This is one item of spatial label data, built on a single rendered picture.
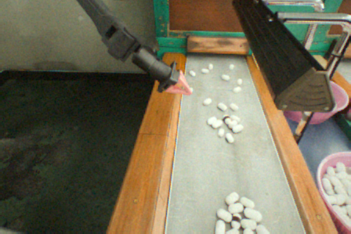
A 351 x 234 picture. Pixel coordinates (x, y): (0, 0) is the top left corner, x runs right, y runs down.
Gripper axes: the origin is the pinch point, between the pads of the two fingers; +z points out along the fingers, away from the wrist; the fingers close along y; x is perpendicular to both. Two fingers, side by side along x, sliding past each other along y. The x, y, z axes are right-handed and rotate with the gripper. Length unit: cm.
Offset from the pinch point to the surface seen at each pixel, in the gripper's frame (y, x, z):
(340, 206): -25.1, -14.9, 37.8
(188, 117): 1.6, 8.9, 7.7
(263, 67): -18.7, -24.5, -2.2
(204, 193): -26.1, 5.1, 12.0
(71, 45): 132, 112, -61
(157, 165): -20.9, 11.5, 0.7
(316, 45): 49, -35, 47
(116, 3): 134, 51, -47
